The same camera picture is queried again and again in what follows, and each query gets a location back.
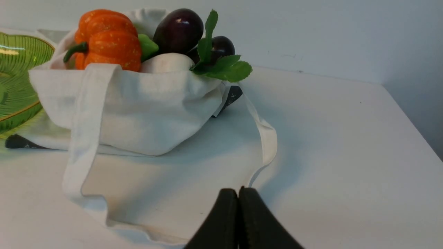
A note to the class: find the large purple eggplant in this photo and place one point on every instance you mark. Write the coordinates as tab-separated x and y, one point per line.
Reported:
179	32

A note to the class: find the orange toy pumpkin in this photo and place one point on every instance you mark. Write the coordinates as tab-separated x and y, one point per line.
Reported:
107	37

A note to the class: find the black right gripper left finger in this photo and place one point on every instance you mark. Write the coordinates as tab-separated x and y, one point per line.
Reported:
218	231

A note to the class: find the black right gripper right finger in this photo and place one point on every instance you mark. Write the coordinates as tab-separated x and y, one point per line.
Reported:
258	227

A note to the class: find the white radish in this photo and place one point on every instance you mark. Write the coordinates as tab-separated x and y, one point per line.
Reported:
165	63

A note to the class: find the white cloth bag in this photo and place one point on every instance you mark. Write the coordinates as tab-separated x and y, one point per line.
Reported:
104	109

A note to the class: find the green glass plate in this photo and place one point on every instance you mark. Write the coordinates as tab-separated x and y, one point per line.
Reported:
20	53

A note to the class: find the green pepper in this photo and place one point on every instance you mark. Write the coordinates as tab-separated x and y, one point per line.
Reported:
148	47

